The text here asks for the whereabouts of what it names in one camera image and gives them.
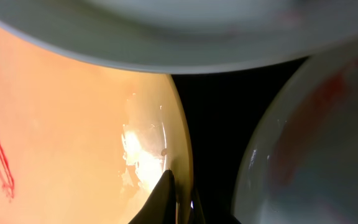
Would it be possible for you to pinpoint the round black serving tray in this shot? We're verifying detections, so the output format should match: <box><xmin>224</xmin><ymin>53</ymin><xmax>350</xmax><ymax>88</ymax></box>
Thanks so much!
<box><xmin>172</xmin><ymin>58</ymin><xmax>305</xmax><ymax>223</ymax></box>

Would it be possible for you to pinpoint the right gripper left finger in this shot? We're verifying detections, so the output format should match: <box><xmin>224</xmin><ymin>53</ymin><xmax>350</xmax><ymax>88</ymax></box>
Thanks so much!
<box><xmin>129</xmin><ymin>170</ymin><xmax>177</xmax><ymax>224</ymax></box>

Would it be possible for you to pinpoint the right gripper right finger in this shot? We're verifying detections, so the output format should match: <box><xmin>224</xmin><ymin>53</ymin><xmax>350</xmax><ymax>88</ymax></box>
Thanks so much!
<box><xmin>188</xmin><ymin>187</ymin><xmax>206</xmax><ymax>224</ymax></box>

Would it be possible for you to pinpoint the pale green plate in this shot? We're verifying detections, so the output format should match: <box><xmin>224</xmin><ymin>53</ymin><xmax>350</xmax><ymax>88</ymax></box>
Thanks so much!
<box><xmin>0</xmin><ymin>0</ymin><xmax>358</xmax><ymax>74</ymax></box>
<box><xmin>232</xmin><ymin>39</ymin><xmax>358</xmax><ymax>223</ymax></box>

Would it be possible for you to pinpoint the yellow plate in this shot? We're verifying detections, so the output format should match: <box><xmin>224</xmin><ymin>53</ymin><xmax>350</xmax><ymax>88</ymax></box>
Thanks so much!
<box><xmin>0</xmin><ymin>27</ymin><xmax>193</xmax><ymax>223</ymax></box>

